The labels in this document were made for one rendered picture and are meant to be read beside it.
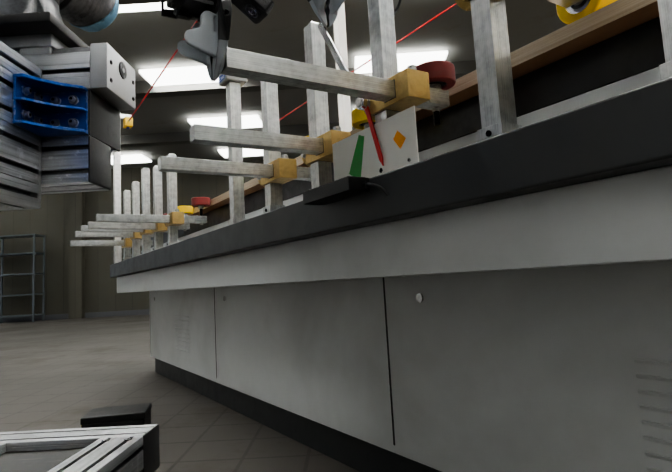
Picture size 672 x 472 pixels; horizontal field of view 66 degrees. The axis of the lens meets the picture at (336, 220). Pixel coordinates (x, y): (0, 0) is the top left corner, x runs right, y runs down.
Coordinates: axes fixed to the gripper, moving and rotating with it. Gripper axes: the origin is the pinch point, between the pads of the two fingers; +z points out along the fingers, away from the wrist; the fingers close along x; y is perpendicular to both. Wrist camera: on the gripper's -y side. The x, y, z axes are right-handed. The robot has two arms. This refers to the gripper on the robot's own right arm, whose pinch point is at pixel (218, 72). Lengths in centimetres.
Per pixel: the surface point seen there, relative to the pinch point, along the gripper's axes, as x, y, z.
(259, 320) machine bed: -112, -54, 44
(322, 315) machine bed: -66, -54, 41
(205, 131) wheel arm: -23.4, -5.6, 1.7
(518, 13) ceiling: -292, -467, -261
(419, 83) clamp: 5.1, -33.9, -1.9
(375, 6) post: -3.2, -32.0, -19.6
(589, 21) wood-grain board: 27, -49, -6
